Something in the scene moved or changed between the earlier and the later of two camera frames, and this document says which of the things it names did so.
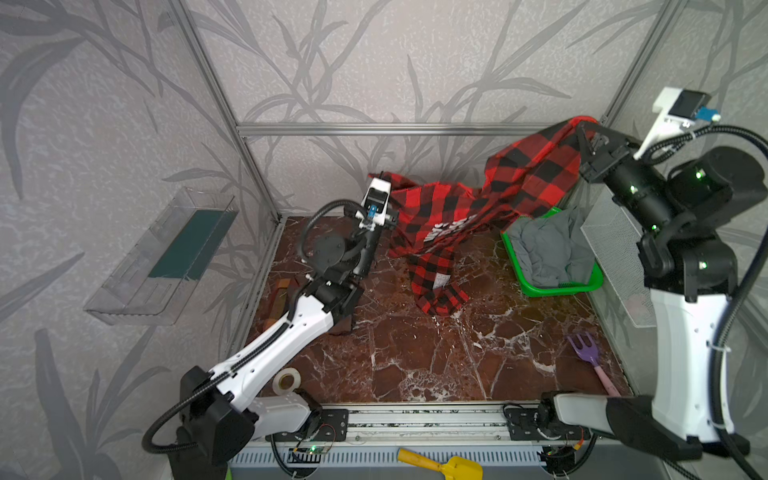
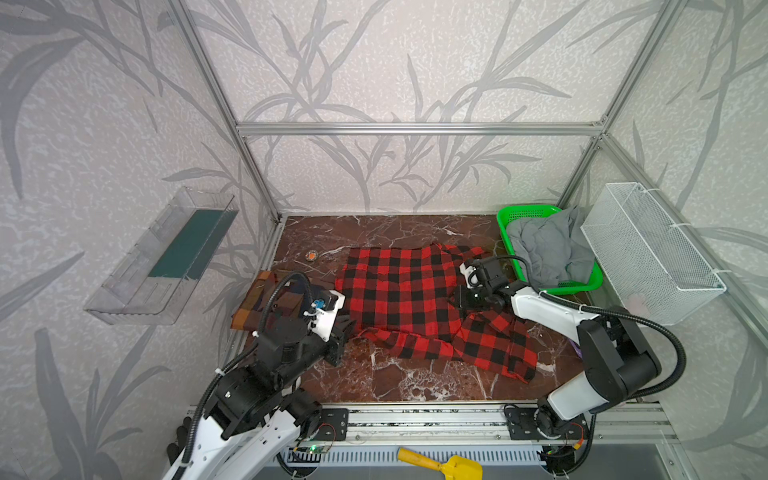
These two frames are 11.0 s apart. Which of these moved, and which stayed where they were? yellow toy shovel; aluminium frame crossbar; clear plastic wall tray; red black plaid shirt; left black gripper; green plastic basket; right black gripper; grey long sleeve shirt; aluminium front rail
Moved: right black gripper; left black gripper; red black plaid shirt
Stayed: clear plastic wall tray; aluminium front rail; grey long sleeve shirt; green plastic basket; yellow toy shovel; aluminium frame crossbar
